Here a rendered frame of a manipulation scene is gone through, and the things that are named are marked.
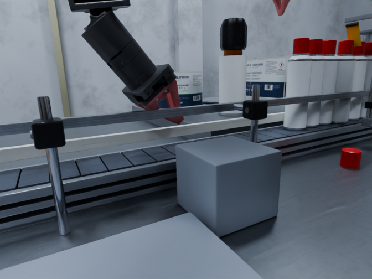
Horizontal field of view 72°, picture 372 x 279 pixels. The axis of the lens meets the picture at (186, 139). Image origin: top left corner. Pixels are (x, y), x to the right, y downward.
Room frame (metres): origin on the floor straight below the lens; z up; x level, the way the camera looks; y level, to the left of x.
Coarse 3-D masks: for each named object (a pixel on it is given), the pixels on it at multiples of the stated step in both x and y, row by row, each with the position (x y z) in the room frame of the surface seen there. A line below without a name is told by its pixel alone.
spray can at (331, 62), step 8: (328, 40) 0.64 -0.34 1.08; (336, 40) 0.64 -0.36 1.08; (328, 48) 0.64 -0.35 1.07; (328, 56) 0.64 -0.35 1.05; (328, 64) 0.63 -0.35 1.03; (336, 64) 0.63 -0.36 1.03; (328, 72) 0.63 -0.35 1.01; (336, 72) 0.64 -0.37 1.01; (328, 80) 0.63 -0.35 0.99; (336, 80) 0.64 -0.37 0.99; (328, 88) 0.63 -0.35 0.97; (328, 104) 0.63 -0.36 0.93; (320, 112) 0.64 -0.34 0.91; (328, 112) 0.63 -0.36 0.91; (320, 120) 0.64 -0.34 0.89; (328, 120) 0.63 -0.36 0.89
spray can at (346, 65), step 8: (344, 40) 0.66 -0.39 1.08; (352, 40) 0.65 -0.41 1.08; (344, 48) 0.66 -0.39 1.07; (352, 48) 0.66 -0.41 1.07; (344, 56) 0.65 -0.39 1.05; (352, 56) 0.65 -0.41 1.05; (344, 64) 0.65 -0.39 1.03; (352, 64) 0.65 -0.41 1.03; (344, 72) 0.65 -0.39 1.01; (352, 72) 0.65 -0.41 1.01; (344, 80) 0.65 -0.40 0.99; (352, 80) 0.65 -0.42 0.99; (336, 88) 0.66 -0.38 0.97; (344, 88) 0.65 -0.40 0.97; (352, 88) 0.65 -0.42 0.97; (336, 104) 0.65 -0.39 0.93; (344, 104) 0.64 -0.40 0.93; (336, 112) 0.65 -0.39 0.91; (344, 112) 0.64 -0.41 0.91; (336, 120) 0.65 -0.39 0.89; (344, 120) 0.65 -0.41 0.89
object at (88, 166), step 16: (272, 128) 0.61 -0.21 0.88; (320, 128) 0.60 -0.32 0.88; (176, 144) 0.49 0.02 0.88; (80, 160) 0.40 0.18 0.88; (96, 160) 0.40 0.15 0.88; (112, 160) 0.40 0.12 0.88; (128, 160) 0.40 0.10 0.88; (144, 160) 0.40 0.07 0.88; (160, 160) 0.39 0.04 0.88; (0, 176) 0.34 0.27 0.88; (16, 176) 0.34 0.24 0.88; (32, 176) 0.34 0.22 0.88; (48, 176) 0.34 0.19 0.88; (64, 176) 0.33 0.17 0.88; (80, 176) 0.35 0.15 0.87; (0, 192) 0.29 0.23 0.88
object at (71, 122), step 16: (304, 96) 0.55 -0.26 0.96; (320, 96) 0.57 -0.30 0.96; (336, 96) 0.60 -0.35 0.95; (352, 96) 0.63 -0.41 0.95; (128, 112) 0.37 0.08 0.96; (144, 112) 0.38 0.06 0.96; (160, 112) 0.39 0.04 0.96; (176, 112) 0.41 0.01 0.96; (192, 112) 0.42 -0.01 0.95; (208, 112) 0.43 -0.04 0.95; (0, 128) 0.30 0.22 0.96; (16, 128) 0.30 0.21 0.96; (64, 128) 0.33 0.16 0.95
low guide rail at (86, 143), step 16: (160, 128) 0.48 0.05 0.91; (176, 128) 0.49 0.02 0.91; (192, 128) 0.51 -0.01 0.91; (208, 128) 0.52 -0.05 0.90; (224, 128) 0.54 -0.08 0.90; (32, 144) 0.38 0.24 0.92; (80, 144) 0.41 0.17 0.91; (96, 144) 0.42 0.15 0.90; (112, 144) 0.43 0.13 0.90; (0, 160) 0.36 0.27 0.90; (16, 160) 0.36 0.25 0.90
